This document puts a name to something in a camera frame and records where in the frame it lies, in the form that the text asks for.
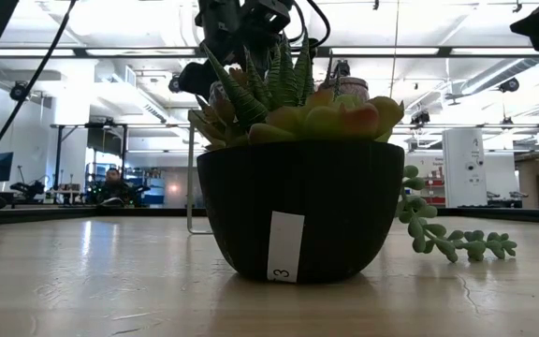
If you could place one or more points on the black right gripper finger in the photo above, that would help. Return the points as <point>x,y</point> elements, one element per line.
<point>531,28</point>

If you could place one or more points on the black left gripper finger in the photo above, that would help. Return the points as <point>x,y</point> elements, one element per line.
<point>197,79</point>
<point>261,58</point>

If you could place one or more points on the blue round votive holder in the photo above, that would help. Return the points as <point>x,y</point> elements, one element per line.
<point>217,96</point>

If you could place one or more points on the purple round votive holder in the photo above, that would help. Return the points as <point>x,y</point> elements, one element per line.
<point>351,89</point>

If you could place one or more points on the person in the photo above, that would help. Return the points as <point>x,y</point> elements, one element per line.
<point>112,187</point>

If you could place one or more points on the succulent plant in black pot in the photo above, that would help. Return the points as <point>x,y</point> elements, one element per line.
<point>297,196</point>

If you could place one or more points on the white column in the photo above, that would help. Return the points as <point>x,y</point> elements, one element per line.
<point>463,166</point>

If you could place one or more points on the red storage shelf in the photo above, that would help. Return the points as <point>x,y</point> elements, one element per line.
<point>434,183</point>

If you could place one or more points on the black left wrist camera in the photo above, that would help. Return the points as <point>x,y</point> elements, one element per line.
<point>269,16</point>

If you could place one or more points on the black overhead camera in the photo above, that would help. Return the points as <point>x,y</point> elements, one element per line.
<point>342,68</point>

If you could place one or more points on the black gantry frame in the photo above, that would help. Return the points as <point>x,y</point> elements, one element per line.
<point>58,154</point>

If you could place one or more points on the black aluminium table frame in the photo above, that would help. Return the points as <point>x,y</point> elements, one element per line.
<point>63,214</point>

